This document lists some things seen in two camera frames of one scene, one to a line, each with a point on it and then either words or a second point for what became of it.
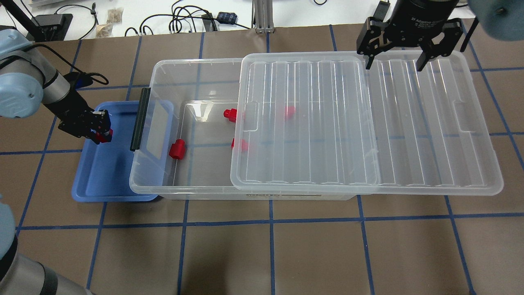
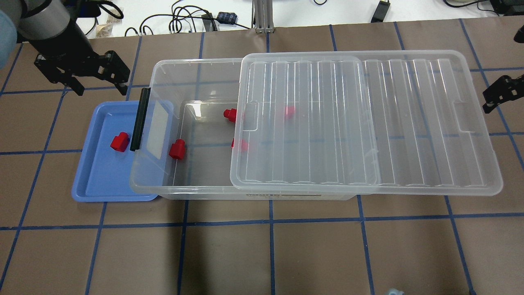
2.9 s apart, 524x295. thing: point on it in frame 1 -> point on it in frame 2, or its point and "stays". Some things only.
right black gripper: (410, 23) -> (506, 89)
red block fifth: (290, 110) stays
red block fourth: (231, 114) stays
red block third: (240, 144) stays
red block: (107, 138) -> (119, 142)
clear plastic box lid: (320, 121) stays
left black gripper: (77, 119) -> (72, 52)
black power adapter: (381, 10) stays
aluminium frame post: (262, 16) stays
